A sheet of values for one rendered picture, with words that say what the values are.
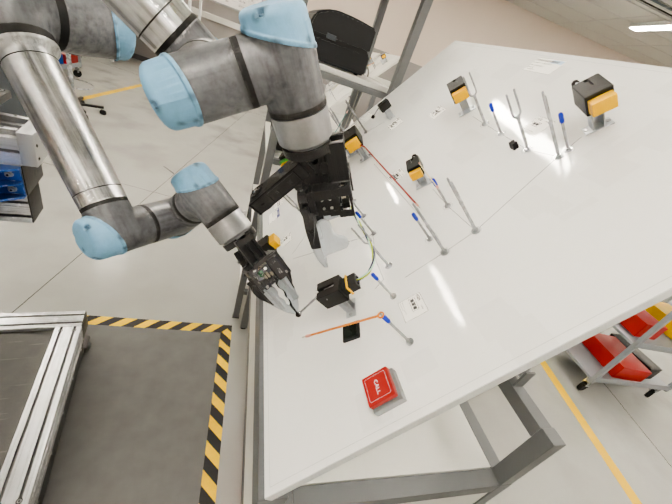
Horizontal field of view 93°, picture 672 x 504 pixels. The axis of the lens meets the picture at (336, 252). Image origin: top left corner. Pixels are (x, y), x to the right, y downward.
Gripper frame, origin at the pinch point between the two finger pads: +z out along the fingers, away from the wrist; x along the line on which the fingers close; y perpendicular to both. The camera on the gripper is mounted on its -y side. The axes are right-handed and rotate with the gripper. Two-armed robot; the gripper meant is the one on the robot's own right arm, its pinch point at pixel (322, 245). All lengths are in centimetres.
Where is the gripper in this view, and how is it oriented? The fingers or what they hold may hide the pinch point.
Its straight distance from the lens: 58.1
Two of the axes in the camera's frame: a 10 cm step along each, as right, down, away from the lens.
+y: 9.8, -1.2, -1.3
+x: 0.1, -7.0, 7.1
